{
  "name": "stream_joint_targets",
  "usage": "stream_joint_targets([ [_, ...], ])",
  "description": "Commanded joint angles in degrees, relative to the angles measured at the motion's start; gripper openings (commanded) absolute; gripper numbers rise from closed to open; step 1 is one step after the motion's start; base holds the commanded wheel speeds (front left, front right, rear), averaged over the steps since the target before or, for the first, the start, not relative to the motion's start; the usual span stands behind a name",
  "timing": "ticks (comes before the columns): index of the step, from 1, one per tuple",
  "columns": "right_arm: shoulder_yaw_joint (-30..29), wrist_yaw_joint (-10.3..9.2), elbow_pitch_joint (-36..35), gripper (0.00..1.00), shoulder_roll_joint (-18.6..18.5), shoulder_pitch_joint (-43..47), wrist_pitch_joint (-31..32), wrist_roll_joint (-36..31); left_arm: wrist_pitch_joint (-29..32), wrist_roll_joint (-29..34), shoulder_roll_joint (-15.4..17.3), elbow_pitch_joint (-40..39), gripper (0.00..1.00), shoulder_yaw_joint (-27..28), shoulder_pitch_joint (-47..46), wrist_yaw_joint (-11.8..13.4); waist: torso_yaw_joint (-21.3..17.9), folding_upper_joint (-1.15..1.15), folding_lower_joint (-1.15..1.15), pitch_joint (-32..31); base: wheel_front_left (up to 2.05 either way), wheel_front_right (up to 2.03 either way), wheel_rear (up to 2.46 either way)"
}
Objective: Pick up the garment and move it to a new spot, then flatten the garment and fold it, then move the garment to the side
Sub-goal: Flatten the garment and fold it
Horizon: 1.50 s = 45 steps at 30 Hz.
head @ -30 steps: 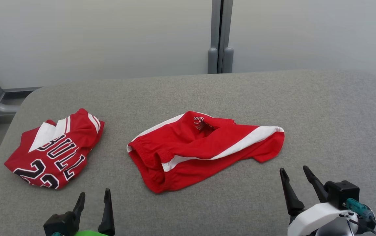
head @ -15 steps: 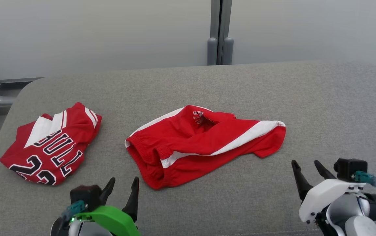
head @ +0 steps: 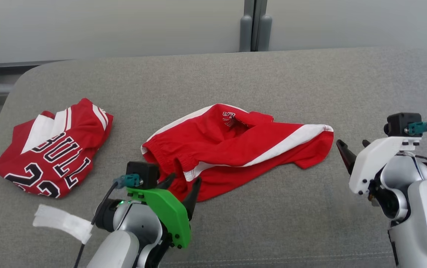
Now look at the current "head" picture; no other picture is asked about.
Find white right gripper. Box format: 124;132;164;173
336;137;422;196

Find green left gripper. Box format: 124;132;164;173
126;173;202;249

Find red shorts white stripes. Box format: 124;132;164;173
141;103;335;202

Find red jersey black lettering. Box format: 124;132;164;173
0;98;114;198

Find grey fabric sofa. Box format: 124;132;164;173
0;47;427;268

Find white tape flag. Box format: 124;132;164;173
33;204;93;244

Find teal left camera connector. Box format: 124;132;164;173
113;174;141;189

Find teal camera connector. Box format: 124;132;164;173
408;121;427;135
113;174;141;189

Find teal right camera connector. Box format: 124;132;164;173
408;121;427;135

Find black left camera cable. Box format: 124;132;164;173
74;181;119;268

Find grey partition base rail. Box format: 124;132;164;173
0;60;73;68

